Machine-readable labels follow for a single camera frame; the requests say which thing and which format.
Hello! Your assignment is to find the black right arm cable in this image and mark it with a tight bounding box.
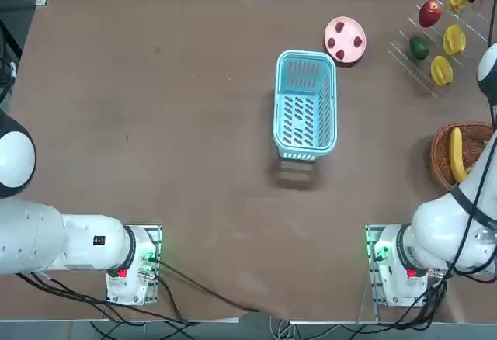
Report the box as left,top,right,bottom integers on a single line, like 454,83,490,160
442,102,497,283

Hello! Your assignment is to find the yellow banana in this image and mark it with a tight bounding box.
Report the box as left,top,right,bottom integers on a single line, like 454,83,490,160
448,127,469,184

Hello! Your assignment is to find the brown wicker basket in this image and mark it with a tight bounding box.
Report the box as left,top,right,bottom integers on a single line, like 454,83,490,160
429,121,496,192

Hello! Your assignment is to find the pink round plate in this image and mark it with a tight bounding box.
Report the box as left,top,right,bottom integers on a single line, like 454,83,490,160
324,16,368,64

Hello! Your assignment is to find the clear acrylic step stand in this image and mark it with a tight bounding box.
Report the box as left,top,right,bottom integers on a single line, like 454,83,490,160
386,0,492,99

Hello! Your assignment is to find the thick black power cable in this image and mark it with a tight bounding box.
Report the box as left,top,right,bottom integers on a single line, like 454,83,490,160
153,258,261,314

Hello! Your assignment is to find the red apple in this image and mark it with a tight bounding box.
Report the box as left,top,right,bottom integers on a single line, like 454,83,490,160
418,0,443,29

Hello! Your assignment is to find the green avocado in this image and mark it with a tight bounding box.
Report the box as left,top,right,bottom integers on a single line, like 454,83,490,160
409,36,430,61

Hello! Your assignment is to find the blue plastic basket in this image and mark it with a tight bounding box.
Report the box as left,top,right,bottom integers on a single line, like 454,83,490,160
271,50,338,161

